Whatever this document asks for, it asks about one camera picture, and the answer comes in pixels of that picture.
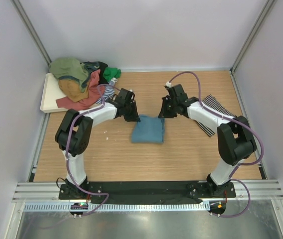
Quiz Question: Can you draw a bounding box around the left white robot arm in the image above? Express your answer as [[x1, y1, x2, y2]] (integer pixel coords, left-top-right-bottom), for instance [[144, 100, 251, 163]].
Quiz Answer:
[[55, 88, 140, 199]]

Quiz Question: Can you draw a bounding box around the salmon pink tank top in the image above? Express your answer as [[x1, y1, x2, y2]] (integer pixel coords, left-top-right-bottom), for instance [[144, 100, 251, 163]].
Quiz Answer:
[[56, 70, 105, 111]]

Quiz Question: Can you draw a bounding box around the mustard yellow tank top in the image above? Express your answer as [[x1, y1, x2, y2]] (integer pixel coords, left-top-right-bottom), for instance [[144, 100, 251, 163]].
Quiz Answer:
[[58, 79, 89, 102]]

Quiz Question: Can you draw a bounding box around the aluminium frame rail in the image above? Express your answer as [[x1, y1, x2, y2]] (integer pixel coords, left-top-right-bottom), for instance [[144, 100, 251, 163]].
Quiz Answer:
[[13, 180, 283, 204]]

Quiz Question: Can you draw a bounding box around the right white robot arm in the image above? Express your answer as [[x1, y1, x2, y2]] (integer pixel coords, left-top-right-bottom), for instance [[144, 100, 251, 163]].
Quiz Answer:
[[158, 82, 256, 197]]

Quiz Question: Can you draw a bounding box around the olive green tank top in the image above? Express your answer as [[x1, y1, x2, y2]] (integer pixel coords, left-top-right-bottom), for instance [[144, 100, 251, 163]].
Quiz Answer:
[[49, 57, 90, 88]]

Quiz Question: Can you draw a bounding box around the light blue tank top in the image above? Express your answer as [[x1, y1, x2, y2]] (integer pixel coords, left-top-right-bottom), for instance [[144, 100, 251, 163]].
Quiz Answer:
[[131, 115, 165, 144]]

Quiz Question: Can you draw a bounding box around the white tray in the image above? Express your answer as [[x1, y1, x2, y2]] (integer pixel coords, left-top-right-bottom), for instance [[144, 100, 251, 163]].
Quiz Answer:
[[40, 72, 99, 114]]

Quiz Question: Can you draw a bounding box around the bright green tank top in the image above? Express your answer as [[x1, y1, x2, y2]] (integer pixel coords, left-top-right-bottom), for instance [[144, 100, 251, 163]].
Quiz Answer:
[[103, 67, 121, 82]]

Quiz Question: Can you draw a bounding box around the black white striped tank top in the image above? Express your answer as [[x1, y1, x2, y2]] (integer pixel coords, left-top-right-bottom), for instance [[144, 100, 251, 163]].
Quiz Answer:
[[195, 94, 238, 137]]

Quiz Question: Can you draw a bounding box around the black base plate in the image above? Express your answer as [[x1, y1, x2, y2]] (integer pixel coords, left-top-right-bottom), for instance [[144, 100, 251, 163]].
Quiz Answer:
[[58, 179, 236, 203]]

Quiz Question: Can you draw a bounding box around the slotted cable duct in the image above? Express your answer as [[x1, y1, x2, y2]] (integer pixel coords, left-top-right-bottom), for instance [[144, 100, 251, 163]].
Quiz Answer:
[[24, 201, 210, 212]]

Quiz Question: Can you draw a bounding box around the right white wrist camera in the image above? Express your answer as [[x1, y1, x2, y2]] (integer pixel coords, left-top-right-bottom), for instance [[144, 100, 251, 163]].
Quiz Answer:
[[165, 81, 174, 89]]

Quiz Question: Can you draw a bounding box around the blue white striped tank top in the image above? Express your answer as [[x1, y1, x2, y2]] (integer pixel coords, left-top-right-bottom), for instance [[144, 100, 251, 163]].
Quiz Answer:
[[96, 78, 118, 104]]

